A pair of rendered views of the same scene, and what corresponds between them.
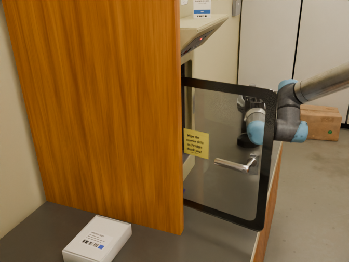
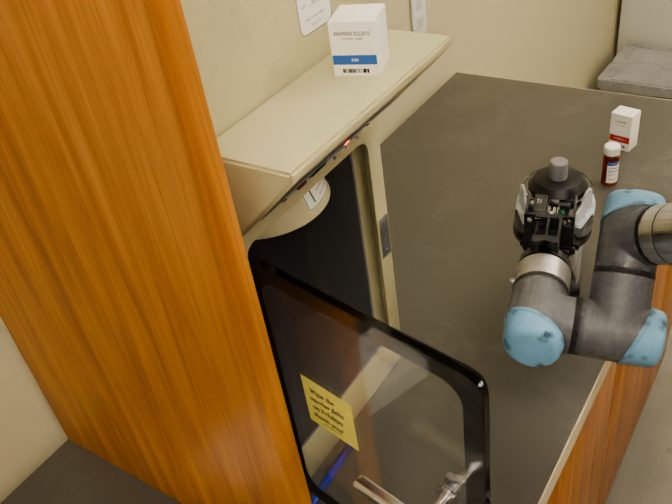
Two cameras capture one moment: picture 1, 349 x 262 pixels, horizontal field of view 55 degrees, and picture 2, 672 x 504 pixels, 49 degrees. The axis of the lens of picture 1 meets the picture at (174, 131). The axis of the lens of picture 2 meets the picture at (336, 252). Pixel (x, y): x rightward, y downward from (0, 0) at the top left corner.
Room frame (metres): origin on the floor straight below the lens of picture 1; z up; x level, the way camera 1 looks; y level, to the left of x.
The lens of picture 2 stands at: (0.31, -0.24, 1.84)
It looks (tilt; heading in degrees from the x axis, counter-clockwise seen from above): 37 degrees down; 16
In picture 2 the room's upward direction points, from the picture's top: 10 degrees counter-clockwise
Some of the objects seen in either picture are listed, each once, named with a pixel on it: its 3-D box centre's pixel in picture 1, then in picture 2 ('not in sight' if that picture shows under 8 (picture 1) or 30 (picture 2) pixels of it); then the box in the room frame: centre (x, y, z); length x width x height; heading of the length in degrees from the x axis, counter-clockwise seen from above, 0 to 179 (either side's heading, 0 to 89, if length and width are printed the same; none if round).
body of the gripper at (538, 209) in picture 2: not in sight; (548, 239); (1.20, -0.31, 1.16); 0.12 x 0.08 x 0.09; 172
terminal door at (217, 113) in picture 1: (213, 154); (369, 445); (0.79, -0.10, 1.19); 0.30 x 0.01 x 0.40; 57
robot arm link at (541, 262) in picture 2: not in sight; (539, 280); (1.12, -0.29, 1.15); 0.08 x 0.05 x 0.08; 82
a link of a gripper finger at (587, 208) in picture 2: not in sight; (585, 203); (1.29, -0.37, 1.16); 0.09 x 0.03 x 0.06; 147
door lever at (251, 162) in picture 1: (235, 162); (403, 495); (0.73, -0.15, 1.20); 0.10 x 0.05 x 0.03; 57
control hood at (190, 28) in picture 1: (196, 38); (341, 130); (1.00, -0.07, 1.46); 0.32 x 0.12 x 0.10; 157
